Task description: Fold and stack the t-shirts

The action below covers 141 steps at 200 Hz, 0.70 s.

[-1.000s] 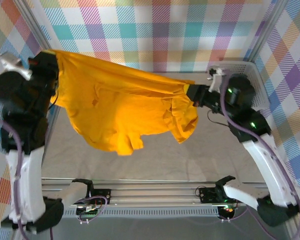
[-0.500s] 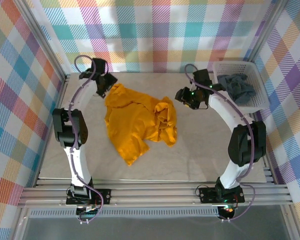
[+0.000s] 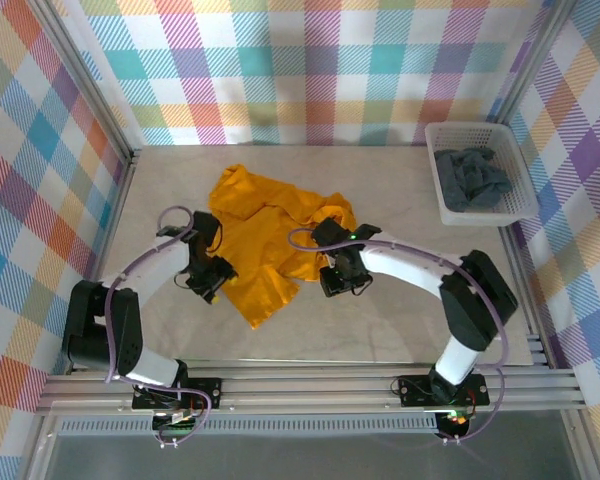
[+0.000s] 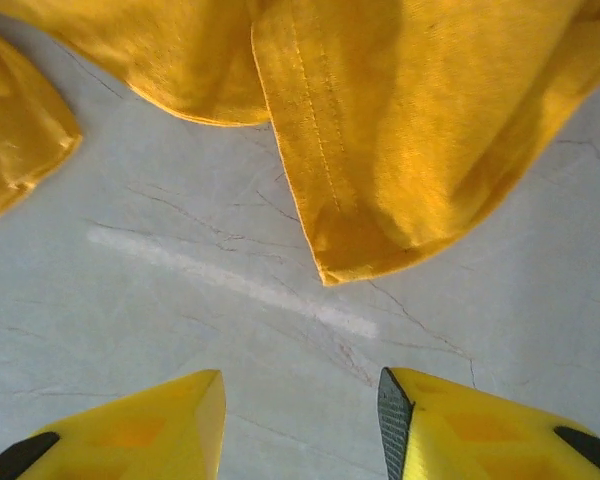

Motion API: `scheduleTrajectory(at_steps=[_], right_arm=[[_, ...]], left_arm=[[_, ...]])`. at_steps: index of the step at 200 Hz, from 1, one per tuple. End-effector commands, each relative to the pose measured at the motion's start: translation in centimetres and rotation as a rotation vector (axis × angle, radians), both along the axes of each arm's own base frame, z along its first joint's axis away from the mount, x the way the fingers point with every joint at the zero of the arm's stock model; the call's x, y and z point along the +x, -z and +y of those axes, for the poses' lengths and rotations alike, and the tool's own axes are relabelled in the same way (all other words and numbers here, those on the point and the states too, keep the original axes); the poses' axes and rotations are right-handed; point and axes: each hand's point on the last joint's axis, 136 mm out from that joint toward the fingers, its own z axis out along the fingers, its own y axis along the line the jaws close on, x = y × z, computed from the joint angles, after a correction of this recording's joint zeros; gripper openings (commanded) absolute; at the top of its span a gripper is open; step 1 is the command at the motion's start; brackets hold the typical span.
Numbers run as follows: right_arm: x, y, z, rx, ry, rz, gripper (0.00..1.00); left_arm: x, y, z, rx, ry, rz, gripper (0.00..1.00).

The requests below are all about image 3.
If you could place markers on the yellow t-shirt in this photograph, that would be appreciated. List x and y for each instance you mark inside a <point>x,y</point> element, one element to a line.
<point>260,235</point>

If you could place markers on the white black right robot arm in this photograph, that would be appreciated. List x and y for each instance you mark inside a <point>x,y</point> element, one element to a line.
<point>405,265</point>

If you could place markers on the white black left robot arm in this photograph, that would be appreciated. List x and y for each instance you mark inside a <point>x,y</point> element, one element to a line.
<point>155,260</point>

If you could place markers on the blue-grey t-shirt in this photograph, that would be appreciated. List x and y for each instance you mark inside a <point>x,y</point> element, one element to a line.
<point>472,180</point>

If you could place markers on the grey metal panel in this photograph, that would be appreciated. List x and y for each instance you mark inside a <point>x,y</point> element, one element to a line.
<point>305,460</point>

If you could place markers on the white plastic mesh basket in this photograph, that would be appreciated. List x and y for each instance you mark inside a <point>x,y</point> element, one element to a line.
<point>517,175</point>

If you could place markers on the aluminium frame side rail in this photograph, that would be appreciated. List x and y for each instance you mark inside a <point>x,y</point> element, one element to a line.
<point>532,320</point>
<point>115,225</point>

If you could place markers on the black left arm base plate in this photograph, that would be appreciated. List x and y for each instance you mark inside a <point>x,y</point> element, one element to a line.
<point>207,392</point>

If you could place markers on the aluminium mounting rail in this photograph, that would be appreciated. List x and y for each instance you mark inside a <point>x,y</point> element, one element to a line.
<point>305,392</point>

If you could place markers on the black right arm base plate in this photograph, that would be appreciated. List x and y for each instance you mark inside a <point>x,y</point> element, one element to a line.
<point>412,390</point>

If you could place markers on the aluminium frame post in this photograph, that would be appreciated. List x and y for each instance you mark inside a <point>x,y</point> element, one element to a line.
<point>87,85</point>
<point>532,60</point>

